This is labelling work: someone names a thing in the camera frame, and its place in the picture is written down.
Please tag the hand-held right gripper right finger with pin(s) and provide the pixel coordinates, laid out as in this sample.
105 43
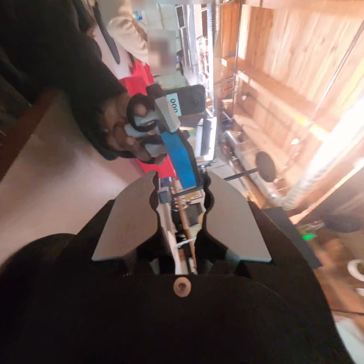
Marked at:
236 224

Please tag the red plastic bin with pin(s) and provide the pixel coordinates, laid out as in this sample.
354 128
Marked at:
142 82

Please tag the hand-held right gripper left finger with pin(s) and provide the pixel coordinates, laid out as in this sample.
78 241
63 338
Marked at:
128 224

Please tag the bright light panel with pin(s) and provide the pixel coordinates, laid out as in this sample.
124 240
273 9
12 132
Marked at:
206 139

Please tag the black dimpled pad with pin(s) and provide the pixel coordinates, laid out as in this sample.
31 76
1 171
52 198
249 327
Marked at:
28 296

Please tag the black light stand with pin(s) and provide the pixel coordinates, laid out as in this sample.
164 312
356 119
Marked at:
264 166

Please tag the person's left hand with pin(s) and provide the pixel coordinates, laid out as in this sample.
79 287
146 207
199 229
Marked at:
116 128

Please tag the blue black eraser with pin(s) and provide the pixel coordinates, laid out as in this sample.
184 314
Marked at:
179 159

